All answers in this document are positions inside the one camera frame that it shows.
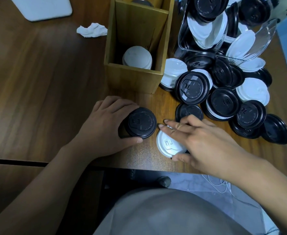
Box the person's left hand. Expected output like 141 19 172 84
78 96 144 158

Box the person's right hand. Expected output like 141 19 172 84
158 114 247 180

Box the white domed cup lid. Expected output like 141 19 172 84
156 126 188 159

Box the pile of black and white cup lids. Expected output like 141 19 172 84
159 0 287 145

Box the wooden three-compartment organizer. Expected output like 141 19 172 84
104 0 175 95

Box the person's right forearm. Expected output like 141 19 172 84
221 154 287 235

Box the person's left forearm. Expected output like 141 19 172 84
0 144 95 235

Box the white foam box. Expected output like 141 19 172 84
10 0 73 22

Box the dark shoe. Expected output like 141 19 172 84
155 176 171 188

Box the grey shirt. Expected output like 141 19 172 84
93 188 253 235

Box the crumpled white tissue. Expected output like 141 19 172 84
76 23 108 38

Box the clear plastic container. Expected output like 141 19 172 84
177 0 278 65

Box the cream tote bag black print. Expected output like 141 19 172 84
268 0 287 22

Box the white cable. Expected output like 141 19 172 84
202 174 261 208

